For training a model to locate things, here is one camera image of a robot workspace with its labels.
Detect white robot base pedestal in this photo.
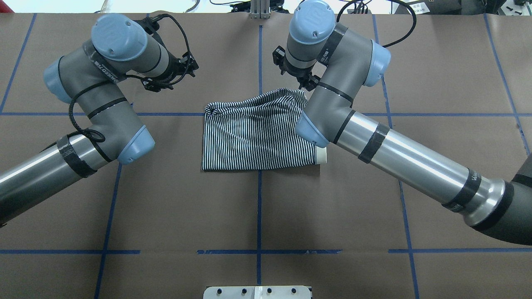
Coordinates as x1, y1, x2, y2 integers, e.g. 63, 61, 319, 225
203, 285, 313, 299

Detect striped polo shirt white collar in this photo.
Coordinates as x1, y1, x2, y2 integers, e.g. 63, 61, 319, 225
201, 88, 327, 172

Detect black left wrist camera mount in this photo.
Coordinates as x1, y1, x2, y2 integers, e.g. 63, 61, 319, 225
135, 16, 165, 46

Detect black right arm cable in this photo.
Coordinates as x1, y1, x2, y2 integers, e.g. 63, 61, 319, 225
336, 0, 417, 48

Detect aluminium frame post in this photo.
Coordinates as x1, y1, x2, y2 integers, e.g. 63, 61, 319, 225
249, 0, 271, 19

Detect black box with label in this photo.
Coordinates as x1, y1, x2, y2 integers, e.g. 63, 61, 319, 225
407, 0, 462, 15

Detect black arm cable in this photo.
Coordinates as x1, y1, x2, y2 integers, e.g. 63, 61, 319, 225
69, 14, 196, 143
336, 0, 417, 48

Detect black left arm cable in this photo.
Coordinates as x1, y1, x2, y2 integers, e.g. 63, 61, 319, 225
69, 14, 196, 143

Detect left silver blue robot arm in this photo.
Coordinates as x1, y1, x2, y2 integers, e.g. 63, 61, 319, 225
0, 13, 198, 226

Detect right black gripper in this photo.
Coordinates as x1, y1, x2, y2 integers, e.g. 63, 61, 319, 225
283, 58, 321, 91

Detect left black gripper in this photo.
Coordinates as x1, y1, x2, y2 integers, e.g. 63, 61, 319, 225
166, 52, 198, 83

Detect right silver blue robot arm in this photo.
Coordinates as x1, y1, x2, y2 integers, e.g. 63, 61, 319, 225
272, 0, 532, 245

